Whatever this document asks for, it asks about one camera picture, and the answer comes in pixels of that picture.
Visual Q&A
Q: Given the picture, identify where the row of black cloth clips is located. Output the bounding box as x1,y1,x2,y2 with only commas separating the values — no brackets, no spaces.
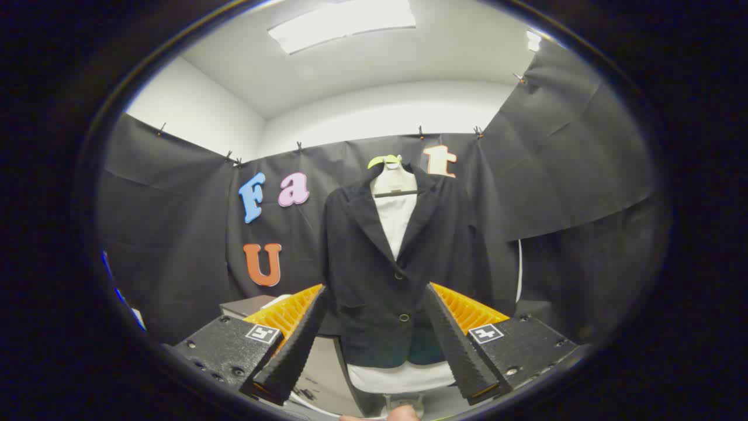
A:
155,71,527,169

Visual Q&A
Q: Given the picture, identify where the black backdrop cloth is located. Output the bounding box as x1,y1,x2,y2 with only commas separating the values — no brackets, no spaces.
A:
96,38,670,346

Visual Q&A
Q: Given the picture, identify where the black suit jacket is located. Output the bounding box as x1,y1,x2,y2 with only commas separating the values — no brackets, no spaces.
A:
320,163,477,369

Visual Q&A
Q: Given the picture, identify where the white plastic hanger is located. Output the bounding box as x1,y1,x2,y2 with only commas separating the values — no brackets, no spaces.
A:
370,155,419,198

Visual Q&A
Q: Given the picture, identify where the large ceiling light panel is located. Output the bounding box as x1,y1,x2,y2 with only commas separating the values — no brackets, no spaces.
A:
268,0,417,55

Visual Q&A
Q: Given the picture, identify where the grey cabinet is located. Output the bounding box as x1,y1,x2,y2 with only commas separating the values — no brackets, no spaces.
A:
219,294,366,417

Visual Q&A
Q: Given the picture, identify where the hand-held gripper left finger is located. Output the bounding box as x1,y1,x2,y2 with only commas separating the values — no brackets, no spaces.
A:
161,284,329,407

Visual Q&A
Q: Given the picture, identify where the blue and white object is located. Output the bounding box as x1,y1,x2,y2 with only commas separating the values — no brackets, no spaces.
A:
101,250,147,332

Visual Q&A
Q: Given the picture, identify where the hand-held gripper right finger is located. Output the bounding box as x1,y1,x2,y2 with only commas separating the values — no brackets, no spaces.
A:
424,282,580,406

